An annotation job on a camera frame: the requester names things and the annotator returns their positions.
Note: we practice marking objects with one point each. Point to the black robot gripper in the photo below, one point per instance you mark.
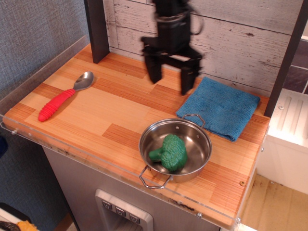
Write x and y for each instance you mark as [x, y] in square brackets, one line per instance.
[172, 47]

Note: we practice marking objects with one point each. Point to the blue cloth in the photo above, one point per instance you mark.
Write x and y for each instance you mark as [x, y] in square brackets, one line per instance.
[225, 110]

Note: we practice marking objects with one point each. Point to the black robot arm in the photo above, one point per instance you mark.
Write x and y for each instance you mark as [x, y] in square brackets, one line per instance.
[171, 8]

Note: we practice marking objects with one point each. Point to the green toy broccoli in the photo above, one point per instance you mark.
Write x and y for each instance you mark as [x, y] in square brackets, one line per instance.
[172, 154]

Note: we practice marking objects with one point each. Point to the stainless steel pan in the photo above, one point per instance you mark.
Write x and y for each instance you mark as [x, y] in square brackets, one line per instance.
[197, 142]

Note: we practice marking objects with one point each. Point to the clear acrylic table guard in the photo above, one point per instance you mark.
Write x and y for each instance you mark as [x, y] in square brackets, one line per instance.
[100, 127]

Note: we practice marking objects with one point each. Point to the grey cabinet button panel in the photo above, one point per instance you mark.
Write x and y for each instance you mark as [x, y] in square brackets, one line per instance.
[119, 215]

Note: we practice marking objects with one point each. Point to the yellow object bottom left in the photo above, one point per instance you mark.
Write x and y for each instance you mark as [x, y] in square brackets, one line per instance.
[26, 226]

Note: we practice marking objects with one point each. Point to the red handled metal spoon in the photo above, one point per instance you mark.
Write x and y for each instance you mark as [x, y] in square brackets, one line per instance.
[83, 82]

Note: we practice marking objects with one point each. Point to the dark left shelf post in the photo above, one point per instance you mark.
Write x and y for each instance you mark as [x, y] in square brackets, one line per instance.
[97, 28]

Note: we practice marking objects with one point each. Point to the dark shelf post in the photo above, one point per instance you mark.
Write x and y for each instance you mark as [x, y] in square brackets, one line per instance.
[97, 28]
[288, 58]

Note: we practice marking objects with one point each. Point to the dark right shelf post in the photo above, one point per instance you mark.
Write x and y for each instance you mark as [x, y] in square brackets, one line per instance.
[288, 58]

